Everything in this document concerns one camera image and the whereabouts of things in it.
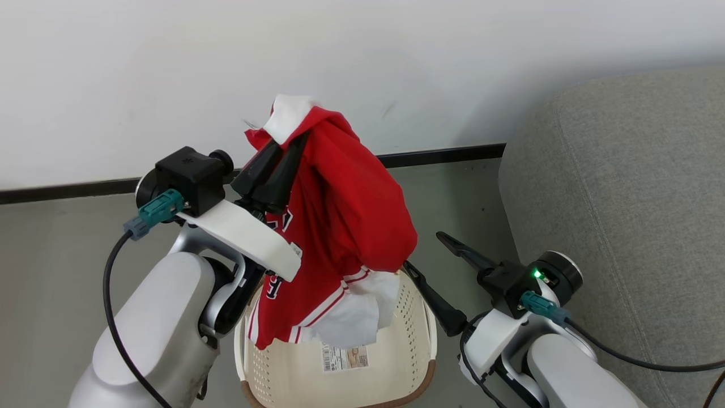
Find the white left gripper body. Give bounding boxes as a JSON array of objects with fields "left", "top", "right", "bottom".
[{"left": 177, "top": 198, "right": 303, "bottom": 283}]

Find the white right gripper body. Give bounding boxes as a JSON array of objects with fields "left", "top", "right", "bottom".
[{"left": 459, "top": 251, "right": 585, "bottom": 387}]

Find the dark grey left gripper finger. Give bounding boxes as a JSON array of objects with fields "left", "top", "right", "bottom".
[
  {"left": 231, "top": 141, "right": 283, "bottom": 197},
  {"left": 251, "top": 131, "right": 311, "bottom": 215}
]

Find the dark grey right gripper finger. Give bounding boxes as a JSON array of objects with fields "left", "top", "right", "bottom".
[
  {"left": 403, "top": 260, "right": 469, "bottom": 338},
  {"left": 436, "top": 231, "right": 500, "bottom": 277}
]

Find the red and white jersey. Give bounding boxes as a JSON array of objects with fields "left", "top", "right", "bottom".
[{"left": 244, "top": 94, "right": 419, "bottom": 350}]

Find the grey fabric sofa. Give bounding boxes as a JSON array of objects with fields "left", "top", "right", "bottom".
[{"left": 498, "top": 65, "right": 725, "bottom": 408}]

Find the cream perforated laundry basket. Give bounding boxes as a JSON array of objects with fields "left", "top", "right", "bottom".
[{"left": 234, "top": 271, "right": 438, "bottom": 408}]

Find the white barcode label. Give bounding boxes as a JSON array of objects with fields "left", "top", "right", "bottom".
[{"left": 322, "top": 343, "right": 370, "bottom": 373}]

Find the thin black right gripper cable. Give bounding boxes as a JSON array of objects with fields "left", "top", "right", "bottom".
[{"left": 459, "top": 313, "right": 508, "bottom": 408}]

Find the right arm black cable teal plug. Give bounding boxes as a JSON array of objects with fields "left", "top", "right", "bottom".
[{"left": 520, "top": 291, "right": 725, "bottom": 408}]

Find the arm black cable teal plug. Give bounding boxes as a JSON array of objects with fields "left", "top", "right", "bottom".
[
  {"left": 103, "top": 189, "right": 185, "bottom": 408},
  {"left": 520, "top": 291, "right": 725, "bottom": 408}
]

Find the left arm black cable teal plug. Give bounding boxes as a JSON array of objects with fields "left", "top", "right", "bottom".
[{"left": 103, "top": 189, "right": 185, "bottom": 408}]

